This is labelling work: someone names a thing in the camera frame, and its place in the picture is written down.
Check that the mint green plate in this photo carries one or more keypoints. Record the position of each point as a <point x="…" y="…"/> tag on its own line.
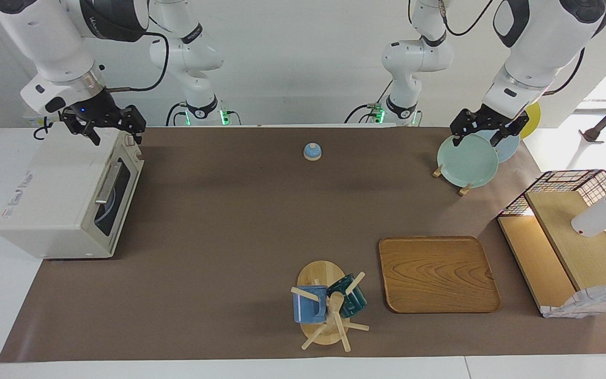
<point x="466" y="163"/>

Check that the checked white cloth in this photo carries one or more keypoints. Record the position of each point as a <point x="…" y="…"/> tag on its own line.
<point x="587" y="302"/>

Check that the pale blue racked plate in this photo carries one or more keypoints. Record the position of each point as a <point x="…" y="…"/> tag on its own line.
<point x="511" y="150"/>

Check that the wooden plate rack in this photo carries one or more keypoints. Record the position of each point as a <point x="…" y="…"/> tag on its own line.
<point x="465" y="189"/>

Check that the blue service bell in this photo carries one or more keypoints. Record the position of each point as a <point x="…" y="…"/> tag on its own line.
<point x="312" y="152"/>

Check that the white bottle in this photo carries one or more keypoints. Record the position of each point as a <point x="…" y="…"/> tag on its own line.
<point x="595" y="218"/>

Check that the wooden serving tray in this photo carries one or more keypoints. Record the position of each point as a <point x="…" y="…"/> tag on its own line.
<point x="440" y="273"/>

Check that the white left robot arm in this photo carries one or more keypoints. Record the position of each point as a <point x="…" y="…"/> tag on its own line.
<point x="539" y="47"/>

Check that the wooden mug tree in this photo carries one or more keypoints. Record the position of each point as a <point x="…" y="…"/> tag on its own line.
<point x="321" y="273"/>

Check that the brown table mat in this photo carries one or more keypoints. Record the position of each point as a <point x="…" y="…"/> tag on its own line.
<point x="229" y="237"/>

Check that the cream toaster oven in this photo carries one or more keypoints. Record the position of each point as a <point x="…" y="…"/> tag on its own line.
<point x="56" y="195"/>

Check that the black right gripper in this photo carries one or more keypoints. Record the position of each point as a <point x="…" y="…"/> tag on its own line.
<point x="104" y="111"/>

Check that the blue mug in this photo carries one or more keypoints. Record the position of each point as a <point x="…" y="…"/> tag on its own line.
<point x="308" y="308"/>

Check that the dark green mug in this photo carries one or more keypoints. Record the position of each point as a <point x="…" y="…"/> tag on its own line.
<point x="353" y="300"/>

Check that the yellow plate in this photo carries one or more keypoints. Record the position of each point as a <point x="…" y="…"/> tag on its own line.
<point x="533" y="118"/>

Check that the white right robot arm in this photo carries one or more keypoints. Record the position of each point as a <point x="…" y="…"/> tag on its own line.
<point x="61" y="47"/>

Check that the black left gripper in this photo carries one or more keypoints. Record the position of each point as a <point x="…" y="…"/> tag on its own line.
<point x="487" y="120"/>

